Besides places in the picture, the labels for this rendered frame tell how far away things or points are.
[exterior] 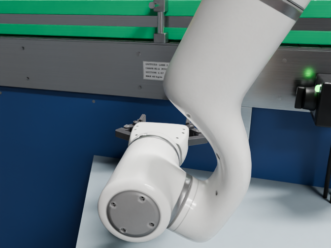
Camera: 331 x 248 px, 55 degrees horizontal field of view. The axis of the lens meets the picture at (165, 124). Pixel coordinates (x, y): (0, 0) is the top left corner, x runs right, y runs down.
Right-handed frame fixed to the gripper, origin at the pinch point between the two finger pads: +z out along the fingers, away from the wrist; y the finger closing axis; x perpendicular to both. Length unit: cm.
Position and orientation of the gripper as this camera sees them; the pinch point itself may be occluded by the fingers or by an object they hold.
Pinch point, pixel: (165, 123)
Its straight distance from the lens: 65.1
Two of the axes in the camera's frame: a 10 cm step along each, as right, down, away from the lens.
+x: 0.3, -9.5, -3.2
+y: 9.9, 0.7, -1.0
